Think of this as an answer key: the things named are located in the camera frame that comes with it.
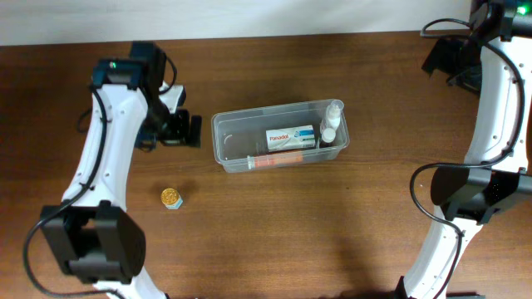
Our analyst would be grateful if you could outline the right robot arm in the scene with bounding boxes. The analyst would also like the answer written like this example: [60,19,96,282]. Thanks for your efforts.
[393,0,531,298]

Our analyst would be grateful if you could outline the orange effervescent tablet tube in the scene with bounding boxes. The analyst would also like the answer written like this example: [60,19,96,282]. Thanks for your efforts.
[247,150,304,170]

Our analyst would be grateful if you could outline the white spray bottle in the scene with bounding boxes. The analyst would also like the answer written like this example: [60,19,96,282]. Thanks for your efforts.
[320,100,344,134]

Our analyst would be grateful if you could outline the clear plastic container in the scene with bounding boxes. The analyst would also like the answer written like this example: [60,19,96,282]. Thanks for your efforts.
[212,99,350,173]

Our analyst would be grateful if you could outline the white Panadol box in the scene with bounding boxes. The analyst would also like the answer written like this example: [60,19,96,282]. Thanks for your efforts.
[266,125,316,152]

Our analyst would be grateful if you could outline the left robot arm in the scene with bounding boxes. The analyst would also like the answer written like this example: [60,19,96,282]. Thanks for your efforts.
[29,42,202,298]

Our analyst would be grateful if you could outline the dark bottle white cap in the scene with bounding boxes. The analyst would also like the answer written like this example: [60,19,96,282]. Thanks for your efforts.
[318,128,336,149]

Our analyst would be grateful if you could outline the gold lid small jar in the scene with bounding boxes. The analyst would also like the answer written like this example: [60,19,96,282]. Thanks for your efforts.
[160,188,183,209]

